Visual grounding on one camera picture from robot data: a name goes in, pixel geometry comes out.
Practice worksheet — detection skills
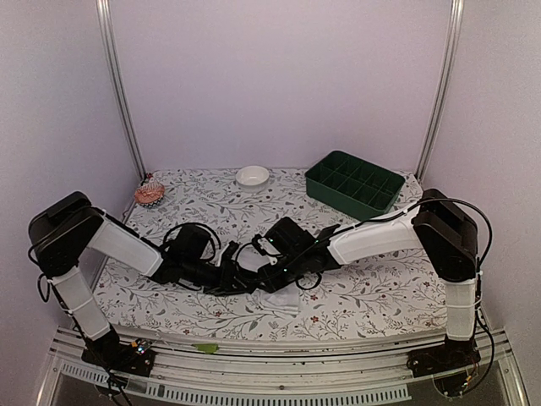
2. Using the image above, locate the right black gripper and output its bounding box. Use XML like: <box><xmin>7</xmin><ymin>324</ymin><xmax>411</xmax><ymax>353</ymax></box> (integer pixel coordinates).
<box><xmin>256</xmin><ymin>250</ymin><xmax>308</xmax><ymax>294</ymax></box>

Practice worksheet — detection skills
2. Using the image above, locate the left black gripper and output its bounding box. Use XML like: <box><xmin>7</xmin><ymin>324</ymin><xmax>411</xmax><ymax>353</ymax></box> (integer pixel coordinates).
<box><xmin>183</xmin><ymin>257</ymin><xmax>253</xmax><ymax>297</ymax></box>

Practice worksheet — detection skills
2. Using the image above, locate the white underwear black trim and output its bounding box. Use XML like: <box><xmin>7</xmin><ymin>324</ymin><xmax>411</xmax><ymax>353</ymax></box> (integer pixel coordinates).
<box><xmin>253</xmin><ymin>285</ymin><xmax>300</xmax><ymax>316</ymax></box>

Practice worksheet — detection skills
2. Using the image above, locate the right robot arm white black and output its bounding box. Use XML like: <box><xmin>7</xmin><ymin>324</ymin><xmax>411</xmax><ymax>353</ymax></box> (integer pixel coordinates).
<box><xmin>257</xmin><ymin>189</ymin><xmax>483</xmax><ymax>369</ymax></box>

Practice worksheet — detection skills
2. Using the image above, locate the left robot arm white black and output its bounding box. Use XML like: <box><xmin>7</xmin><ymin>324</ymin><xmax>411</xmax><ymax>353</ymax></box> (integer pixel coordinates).
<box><xmin>28</xmin><ymin>191</ymin><xmax>257</xmax><ymax>367</ymax></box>

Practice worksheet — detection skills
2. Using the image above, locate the green tape piece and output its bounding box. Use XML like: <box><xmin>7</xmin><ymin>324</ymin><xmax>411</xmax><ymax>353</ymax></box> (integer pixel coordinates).
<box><xmin>193</xmin><ymin>343</ymin><xmax>219</xmax><ymax>354</ymax></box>

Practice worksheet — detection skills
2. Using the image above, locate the white ceramic bowl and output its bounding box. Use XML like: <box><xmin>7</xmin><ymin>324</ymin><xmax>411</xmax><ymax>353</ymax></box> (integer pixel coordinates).
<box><xmin>235</xmin><ymin>166</ymin><xmax>270</xmax><ymax>192</ymax></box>

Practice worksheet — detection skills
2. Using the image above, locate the red patterned cupcake cup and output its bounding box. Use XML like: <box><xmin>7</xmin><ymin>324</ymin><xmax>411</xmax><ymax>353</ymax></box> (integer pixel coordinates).
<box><xmin>134</xmin><ymin>181</ymin><xmax>166</xmax><ymax>208</ymax></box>

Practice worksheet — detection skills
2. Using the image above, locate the green divided organizer tray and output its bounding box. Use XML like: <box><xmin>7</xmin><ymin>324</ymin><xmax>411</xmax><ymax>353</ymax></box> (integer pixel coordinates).
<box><xmin>305</xmin><ymin>151</ymin><xmax>406</xmax><ymax>221</ymax></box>

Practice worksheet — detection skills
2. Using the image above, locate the floral patterned table mat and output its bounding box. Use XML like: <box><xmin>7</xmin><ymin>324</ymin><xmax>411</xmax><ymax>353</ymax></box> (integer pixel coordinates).
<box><xmin>94</xmin><ymin>168</ymin><xmax>474</xmax><ymax>342</ymax></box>

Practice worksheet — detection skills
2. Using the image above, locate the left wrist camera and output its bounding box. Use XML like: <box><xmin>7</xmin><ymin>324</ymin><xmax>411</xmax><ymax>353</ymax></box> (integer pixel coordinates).
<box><xmin>216</xmin><ymin>241</ymin><xmax>239</xmax><ymax>267</ymax></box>

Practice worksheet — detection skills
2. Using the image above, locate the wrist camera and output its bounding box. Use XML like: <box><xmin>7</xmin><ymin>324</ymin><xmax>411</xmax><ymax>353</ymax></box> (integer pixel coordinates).
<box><xmin>216</xmin><ymin>241</ymin><xmax>239</xmax><ymax>267</ymax></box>
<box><xmin>251</xmin><ymin>234</ymin><xmax>281</xmax><ymax>265</ymax></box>

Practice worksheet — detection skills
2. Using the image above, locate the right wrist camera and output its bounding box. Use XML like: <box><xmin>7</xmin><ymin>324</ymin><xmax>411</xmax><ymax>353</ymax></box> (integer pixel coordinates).
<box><xmin>251</xmin><ymin>234</ymin><xmax>281</xmax><ymax>265</ymax></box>

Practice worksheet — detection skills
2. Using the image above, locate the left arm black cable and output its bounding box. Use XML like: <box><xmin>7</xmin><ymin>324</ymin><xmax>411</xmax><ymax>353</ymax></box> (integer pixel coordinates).
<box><xmin>162</xmin><ymin>222</ymin><xmax>223</xmax><ymax>255</ymax></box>

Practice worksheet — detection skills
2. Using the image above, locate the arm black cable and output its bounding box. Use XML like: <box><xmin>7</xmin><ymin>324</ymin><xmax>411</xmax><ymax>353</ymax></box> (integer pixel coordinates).
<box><xmin>422</xmin><ymin>198</ymin><xmax>495</xmax><ymax>272</ymax></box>
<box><xmin>162</xmin><ymin>222</ymin><xmax>223</xmax><ymax>255</ymax></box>

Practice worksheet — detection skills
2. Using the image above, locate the aluminium front rail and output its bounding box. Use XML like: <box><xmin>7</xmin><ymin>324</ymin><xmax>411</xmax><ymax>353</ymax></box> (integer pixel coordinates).
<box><xmin>37</xmin><ymin>326</ymin><xmax>533</xmax><ymax>405</ymax></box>

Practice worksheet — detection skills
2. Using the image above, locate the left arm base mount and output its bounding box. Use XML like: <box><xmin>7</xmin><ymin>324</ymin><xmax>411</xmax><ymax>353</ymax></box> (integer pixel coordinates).
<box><xmin>81</xmin><ymin>331</ymin><xmax>156</xmax><ymax>377</ymax></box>

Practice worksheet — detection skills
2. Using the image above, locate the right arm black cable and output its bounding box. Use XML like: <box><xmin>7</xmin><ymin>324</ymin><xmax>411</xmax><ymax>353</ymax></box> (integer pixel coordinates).
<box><xmin>422</xmin><ymin>198</ymin><xmax>495</xmax><ymax>272</ymax></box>

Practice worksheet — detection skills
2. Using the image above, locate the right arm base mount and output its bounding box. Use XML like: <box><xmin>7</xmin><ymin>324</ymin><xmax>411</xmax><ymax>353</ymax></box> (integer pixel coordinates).
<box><xmin>406</xmin><ymin>337</ymin><xmax>481</xmax><ymax>398</ymax></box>

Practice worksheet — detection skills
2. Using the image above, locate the left aluminium frame post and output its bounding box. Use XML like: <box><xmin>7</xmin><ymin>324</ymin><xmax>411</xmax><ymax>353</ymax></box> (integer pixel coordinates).
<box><xmin>96</xmin><ymin>0</ymin><xmax>146</xmax><ymax>180</ymax></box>

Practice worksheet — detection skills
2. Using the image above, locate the aluminium frame post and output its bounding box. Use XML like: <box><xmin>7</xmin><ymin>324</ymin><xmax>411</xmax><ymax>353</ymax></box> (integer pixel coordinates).
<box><xmin>96</xmin><ymin>0</ymin><xmax>146</xmax><ymax>180</ymax></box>
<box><xmin>415</xmin><ymin>0</ymin><xmax>464</xmax><ymax>183</ymax></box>

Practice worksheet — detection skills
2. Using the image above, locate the right aluminium frame post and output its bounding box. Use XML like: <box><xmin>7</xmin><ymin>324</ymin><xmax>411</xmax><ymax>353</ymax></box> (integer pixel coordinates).
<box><xmin>415</xmin><ymin>0</ymin><xmax>464</xmax><ymax>183</ymax></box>

